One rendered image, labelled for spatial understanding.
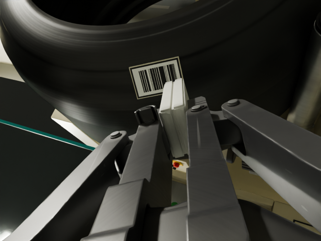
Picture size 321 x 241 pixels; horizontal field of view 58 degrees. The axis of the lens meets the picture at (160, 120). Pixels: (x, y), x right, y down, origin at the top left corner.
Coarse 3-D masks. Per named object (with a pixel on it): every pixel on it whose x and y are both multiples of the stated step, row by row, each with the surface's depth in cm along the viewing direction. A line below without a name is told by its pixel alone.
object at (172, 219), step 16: (160, 208) 8; (176, 208) 8; (256, 208) 7; (144, 224) 8; (160, 224) 8; (176, 224) 8; (256, 224) 7; (272, 224) 7; (288, 224) 6; (144, 240) 7; (160, 240) 7; (176, 240) 7; (256, 240) 6; (272, 240) 6; (288, 240) 6; (304, 240) 6; (320, 240) 6
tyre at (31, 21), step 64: (0, 0) 47; (64, 0) 71; (128, 0) 81; (256, 0) 33; (320, 0) 35; (64, 64) 37; (128, 64) 34; (192, 64) 33; (256, 64) 34; (128, 128) 41
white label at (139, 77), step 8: (176, 56) 33; (144, 64) 34; (152, 64) 33; (160, 64) 33; (168, 64) 33; (176, 64) 33; (136, 72) 34; (144, 72) 34; (152, 72) 34; (160, 72) 34; (168, 72) 34; (176, 72) 33; (136, 80) 34; (144, 80) 34; (152, 80) 34; (160, 80) 34; (168, 80) 34; (136, 88) 35; (144, 88) 35; (152, 88) 34; (160, 88) 34; (144, 96) 35; (152, 96) 35
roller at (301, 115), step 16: (320, 16) 32; (320, 32) 32; (320, 48) 33; (304, 64) 38; (320, 64) 35; (304, 80) 40; (320, 80) 38; (304, 96) 42; (320, 96) 41; (304, 112) 46; (304, 128) 51
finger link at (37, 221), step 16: (112, 144) 14; (96, 160) 13; (112, 160) 13; (80, 176) 12; (96, 176) 12; (112, 176) 13; (64, 192) 11; (80, 192) 11; (96, 192) 12; (48, 208) 10; (64, 208) 10; (80, 208) 11; (96, 208) 12; (32, 224) 9; (48, 224) 9; (64, 224) 10; (80, 224) 11; (16, 240) 9; (32, 240) 9; (48, 240) 9; (64, 240) 10
